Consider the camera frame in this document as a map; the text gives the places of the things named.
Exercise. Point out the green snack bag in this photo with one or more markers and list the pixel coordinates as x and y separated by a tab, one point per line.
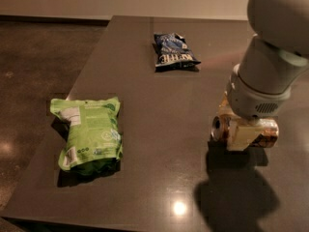
94	144

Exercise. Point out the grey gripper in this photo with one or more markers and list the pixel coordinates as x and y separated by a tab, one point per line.
247	102

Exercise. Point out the orange soda can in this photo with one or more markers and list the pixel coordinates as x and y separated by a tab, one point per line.
267	139

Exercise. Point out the blue chip bag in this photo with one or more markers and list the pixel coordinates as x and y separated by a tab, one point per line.
173	53

